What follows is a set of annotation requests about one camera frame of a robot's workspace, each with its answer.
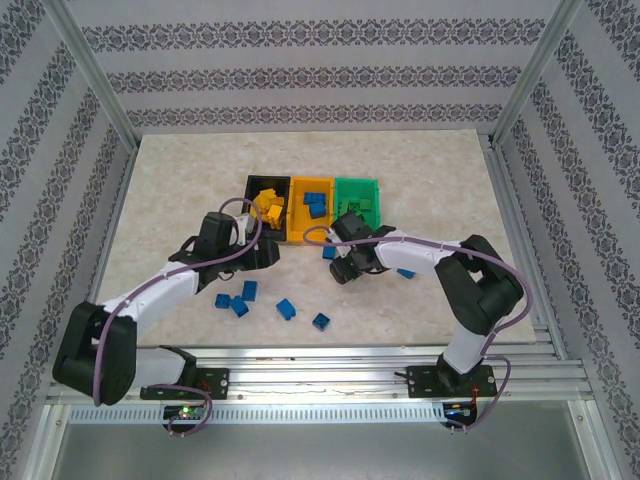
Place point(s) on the long green lego brick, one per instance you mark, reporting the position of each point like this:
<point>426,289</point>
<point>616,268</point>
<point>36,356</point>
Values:
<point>369,216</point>
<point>349,204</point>

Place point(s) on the small green lego brick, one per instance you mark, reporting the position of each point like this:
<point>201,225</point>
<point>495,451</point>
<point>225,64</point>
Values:
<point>366,204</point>

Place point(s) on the long yellow lego brick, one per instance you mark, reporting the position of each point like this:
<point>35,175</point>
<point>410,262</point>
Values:
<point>259,206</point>

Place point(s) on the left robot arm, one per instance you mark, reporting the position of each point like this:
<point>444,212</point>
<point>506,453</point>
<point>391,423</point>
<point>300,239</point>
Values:
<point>160,292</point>

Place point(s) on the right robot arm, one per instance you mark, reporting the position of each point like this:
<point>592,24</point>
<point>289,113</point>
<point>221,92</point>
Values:
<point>415,252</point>

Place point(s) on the small blue lego brick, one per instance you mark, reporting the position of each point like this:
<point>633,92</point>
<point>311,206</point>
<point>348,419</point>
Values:
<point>328,253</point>
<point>222,300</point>

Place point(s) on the yellow plastic bin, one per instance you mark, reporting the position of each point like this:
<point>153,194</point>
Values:
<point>300,225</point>

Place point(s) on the green plastic bin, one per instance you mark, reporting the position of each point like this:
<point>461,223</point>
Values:
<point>357,190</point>

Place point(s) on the black plastic bin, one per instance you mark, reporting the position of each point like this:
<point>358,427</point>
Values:
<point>260,181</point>

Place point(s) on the circuit board with green light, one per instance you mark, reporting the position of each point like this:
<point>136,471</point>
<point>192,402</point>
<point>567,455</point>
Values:
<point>186,413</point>

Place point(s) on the small circuit board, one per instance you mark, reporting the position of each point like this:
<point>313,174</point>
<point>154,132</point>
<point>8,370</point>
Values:
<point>459,411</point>

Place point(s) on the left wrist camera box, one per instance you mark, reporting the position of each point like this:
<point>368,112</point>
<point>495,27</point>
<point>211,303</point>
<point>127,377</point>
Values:
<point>245,225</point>

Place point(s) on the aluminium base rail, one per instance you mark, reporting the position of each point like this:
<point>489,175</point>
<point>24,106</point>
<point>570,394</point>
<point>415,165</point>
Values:
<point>320,380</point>

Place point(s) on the aluminium frame post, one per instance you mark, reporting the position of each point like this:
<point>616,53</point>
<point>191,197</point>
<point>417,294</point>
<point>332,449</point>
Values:
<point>537,65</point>
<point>85,65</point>

